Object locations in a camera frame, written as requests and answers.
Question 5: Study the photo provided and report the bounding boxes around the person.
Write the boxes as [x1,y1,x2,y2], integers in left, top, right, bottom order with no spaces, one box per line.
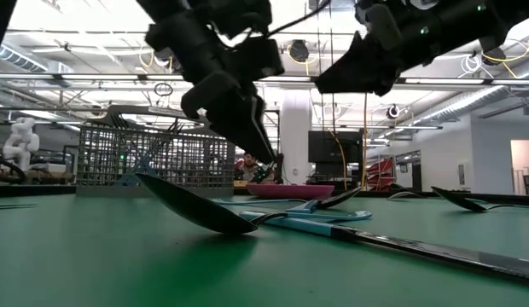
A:
[235,152,268,184]

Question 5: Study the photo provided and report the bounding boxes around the yellow cable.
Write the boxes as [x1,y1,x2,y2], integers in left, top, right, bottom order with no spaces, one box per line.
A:
[329,130,349,192]

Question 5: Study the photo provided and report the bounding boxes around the white column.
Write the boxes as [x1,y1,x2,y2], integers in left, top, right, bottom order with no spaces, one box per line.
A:
[280,89,313,185]

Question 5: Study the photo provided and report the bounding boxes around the pink plate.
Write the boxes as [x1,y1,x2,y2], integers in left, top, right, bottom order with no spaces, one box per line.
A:
[246,182,336,200]

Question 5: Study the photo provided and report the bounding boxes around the red rack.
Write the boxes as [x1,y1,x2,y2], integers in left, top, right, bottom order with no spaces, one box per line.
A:
[366,156,396,191]

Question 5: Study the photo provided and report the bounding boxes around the black monitor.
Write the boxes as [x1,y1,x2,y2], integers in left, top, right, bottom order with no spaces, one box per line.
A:
[307,130,364,165]

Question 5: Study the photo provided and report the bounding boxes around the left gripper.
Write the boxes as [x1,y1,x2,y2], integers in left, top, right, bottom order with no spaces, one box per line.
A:
[178,37,279,165]

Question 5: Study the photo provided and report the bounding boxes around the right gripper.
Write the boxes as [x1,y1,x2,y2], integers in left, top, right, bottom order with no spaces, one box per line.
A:
[314,0,467,98]

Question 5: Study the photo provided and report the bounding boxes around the white robot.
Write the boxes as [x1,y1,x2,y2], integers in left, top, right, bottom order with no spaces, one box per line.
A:
[2,117,42,171]

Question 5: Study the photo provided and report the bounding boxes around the grey wire cutlery basket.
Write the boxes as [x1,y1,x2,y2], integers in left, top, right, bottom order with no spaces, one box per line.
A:
[75,104,236,198]

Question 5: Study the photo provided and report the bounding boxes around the blue-handled fork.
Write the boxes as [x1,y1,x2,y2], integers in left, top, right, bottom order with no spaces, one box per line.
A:
[170,118,206,188]

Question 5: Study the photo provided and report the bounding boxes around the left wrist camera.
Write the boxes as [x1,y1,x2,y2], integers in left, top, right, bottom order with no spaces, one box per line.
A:
[242,36,287,81]

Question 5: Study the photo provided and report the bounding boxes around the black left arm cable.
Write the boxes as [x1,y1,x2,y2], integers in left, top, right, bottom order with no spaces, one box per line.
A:
[264,0,334,39]

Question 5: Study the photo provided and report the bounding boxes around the green table mat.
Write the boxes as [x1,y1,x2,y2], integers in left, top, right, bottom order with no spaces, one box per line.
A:
[0,194,529,307]

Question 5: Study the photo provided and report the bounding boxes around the black hanging cable loop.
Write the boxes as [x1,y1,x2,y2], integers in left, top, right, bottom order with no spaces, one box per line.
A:
[153,82,175,98]

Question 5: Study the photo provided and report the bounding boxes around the white cable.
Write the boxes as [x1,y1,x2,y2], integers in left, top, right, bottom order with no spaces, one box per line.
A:
[386,190,424,202]

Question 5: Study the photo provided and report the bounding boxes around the long ceiling light bar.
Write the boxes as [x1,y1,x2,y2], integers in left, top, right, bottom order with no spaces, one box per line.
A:
[0,72,529,86]

